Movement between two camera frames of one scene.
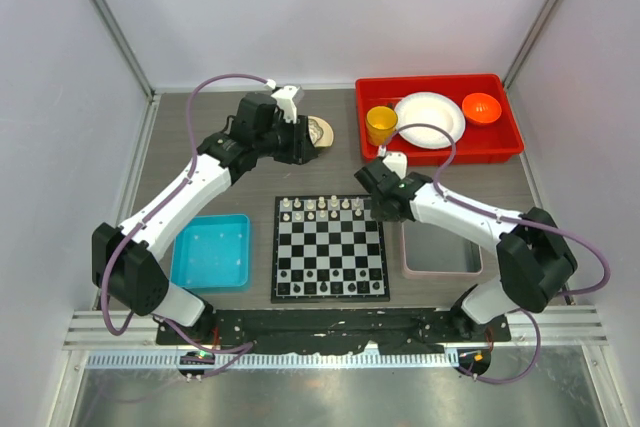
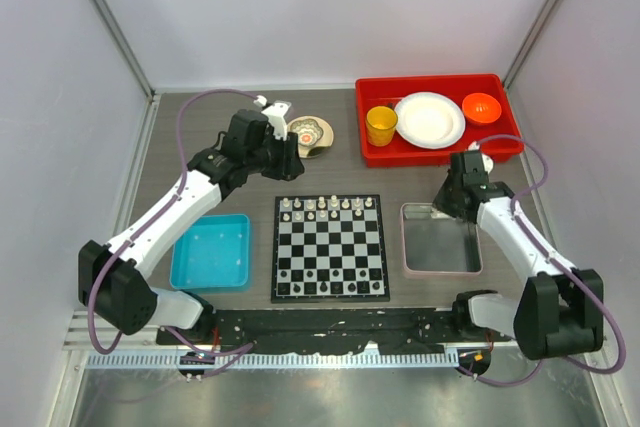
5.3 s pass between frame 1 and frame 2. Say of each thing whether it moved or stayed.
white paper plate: stayed
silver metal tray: stayed
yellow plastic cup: stayed
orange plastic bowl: stayed
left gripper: moved
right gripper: moved
